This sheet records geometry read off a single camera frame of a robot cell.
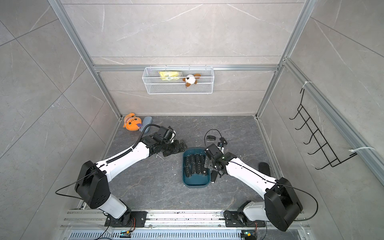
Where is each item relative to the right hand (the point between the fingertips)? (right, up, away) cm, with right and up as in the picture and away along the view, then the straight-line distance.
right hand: (215, 162), depth 86 cm
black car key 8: (-6, -6, +2) cm, 9 cm away
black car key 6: (-10, +1, +8) cm, 13 cm away
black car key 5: (-13, +1, +8) cm, 16 cm away
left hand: (-18, +9, -2) cm, 21 cm away
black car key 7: (-7, 0, +8) cm, 10 cm away
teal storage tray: (-11, -11, 0) cm, 16 cm away
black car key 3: (-1, -9, +2) cm, 9 cm away
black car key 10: (-13, -5, +4) cm, 14 cm away
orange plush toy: (-57, +24, +18) cm, 65 cm away
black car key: (0, +13, +19) cm, 23 cm away
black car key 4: (-17, -1, +7) cm, 18 cm away
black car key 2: (+8, +12, +18) cm, 23 cm away
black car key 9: (-16, -6, +3) cm, 18 cm away
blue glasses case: (-50, +25, +28) cm, 63 cm away
